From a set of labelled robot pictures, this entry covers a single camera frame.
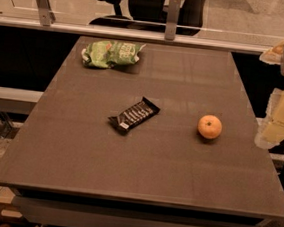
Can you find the metal bracket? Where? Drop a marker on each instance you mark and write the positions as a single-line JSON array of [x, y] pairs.
[[46, 15], [172, 19]]

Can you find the grey table frame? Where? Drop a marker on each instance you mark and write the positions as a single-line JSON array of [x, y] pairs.
[[61, 214]]

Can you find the glass barrier panel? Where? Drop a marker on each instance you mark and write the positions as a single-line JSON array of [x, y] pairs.
[[244, 21]]

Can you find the green jalapeno chip bag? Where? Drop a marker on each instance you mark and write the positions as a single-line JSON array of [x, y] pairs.
[[107, 54]]

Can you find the black candy bar wrapper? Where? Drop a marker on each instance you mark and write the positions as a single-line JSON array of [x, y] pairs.
[[134, 116]]

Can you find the orange fruit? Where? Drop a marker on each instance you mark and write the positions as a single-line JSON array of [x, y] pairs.
[[209, 127]]

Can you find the black office chair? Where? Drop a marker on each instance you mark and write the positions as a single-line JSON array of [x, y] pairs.
[[150, 15]]

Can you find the middle metal bracket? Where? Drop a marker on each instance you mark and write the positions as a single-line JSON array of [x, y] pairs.
[[172, 19]]

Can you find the left metal bracket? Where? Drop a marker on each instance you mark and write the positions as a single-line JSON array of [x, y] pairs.
[[46, 15]]

